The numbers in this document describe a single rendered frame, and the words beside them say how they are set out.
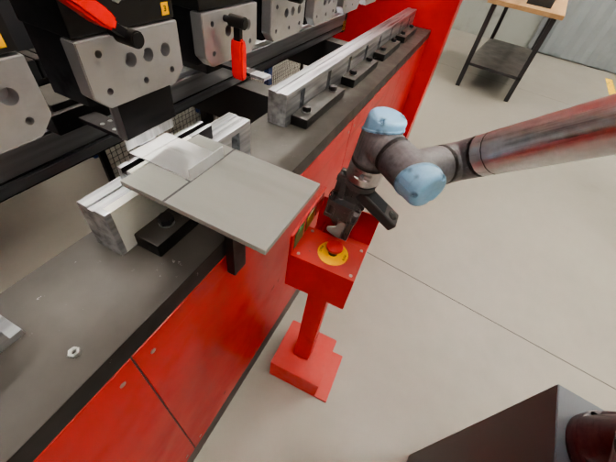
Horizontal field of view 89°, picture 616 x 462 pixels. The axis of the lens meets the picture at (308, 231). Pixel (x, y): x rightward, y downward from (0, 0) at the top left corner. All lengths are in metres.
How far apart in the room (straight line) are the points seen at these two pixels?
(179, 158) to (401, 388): 1.25
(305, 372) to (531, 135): 1.04
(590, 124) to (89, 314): 0.72
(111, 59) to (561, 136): 0.58
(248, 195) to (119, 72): 0.23
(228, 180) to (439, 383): 1.30
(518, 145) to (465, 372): 1.24
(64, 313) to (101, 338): 0.07
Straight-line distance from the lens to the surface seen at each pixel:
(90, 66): 0.47
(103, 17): 0.43
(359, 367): 1.47
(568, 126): 0.55
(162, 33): 0.53
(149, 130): 0.60
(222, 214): 0.48
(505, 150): 0.59
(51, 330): 0.58
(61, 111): 0.73
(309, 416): 1.38
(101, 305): 0.57
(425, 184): 0.54
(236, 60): 0.62
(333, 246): 0.70
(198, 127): 0.70
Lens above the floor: 1.33
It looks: 46 degrees down
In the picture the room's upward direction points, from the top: 10 degrees clockwise
